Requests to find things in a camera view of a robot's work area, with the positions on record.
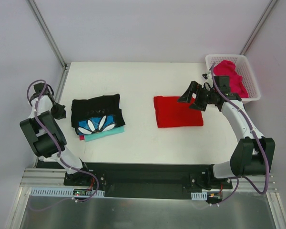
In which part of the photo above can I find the black flower t shirt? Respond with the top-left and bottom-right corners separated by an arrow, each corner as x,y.
71,94 -> 125,135

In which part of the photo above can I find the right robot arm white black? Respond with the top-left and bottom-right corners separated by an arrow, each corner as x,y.
178,76 -> 275,194

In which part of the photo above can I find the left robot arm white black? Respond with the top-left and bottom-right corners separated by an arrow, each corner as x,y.
20,80 -> 91,186

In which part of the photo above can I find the crumpled magenta t shirt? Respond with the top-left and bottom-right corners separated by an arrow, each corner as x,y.
214,60 -> 249,98

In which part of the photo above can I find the white plastic basket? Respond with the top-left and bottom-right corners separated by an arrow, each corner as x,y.
205,54 -> 261,104

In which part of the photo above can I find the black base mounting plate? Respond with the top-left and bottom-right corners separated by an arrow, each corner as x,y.
37,161 -> 263,198

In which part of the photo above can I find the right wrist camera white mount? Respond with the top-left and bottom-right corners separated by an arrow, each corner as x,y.
202,71 -> 211,80

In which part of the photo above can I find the aluminium front frame rail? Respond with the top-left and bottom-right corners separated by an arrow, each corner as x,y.
20,168 -> 279,192

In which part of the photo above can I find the left aluminium corner post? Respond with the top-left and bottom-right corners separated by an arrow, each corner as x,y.
26,0 -> 70,70

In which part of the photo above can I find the aluminium corner post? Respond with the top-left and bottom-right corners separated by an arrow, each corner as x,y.
26,0 -> 70,70
240,0 -> 280,55

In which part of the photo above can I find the left white cable duct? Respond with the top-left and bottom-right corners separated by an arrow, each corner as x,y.
31,187 -> 94,198

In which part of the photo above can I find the white cable duct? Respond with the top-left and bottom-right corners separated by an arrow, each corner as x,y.
31,187 -> 94,198
191,192 -> 208,201

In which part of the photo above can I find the right white cable duct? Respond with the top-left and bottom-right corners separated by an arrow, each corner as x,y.
191,192 -> 208,201

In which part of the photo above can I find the right aluminium corner post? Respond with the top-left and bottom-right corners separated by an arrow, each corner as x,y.
240,0 -> 280,55

